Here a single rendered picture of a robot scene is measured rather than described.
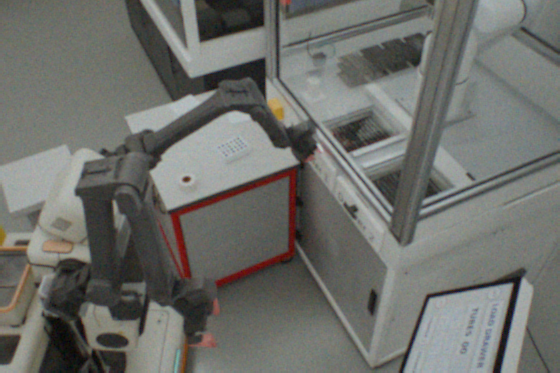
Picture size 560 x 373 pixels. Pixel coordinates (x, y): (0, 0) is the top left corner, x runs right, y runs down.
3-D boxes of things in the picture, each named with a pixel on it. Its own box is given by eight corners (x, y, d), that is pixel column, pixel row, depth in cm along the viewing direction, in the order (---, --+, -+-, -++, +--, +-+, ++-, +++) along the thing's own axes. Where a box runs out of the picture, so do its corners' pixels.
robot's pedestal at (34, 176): (64, 317, 264) (7, 215, 210) (49, 271, 283) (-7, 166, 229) (125, 289, 275) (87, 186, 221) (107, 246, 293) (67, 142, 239)
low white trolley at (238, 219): (190, 311, 266) (167, 210, 212) (152, 221, 305) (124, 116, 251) (297, 266, 283) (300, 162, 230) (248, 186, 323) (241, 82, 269)
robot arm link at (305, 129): (268, 125, 192) (275, 147, 189) (294, 110, 186) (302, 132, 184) (286, 130, 202) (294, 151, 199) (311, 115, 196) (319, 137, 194)
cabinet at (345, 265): (371, 380, 242) (397, 277, 185) (269, 216, 307) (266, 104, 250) (536, 296, 271) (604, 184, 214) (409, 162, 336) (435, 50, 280)
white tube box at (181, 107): (180, 124, 247) (178, 115, 243) (169, 115, 252) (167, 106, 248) (203, 111, 253) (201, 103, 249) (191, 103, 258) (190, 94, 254)
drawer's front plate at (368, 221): (376, 252, 190) (380, 233, 182) (334, 196, 208) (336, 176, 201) (381, 250, 191) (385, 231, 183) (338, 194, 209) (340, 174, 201)
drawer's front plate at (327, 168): (330, 191, 210) (332, 171, 202) (296, 145, 228) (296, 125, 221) (334, 190, 211) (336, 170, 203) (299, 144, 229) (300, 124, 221)
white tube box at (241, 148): (225, 164, 229) (224, 158, 226) (215, 153, 234) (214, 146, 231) (250, 152, 234) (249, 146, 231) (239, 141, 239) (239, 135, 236)
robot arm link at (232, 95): (230, 68, 146) (241, 101, 143) (258, 79, 157) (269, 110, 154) (117, 142, 165) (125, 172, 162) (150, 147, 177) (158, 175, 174)
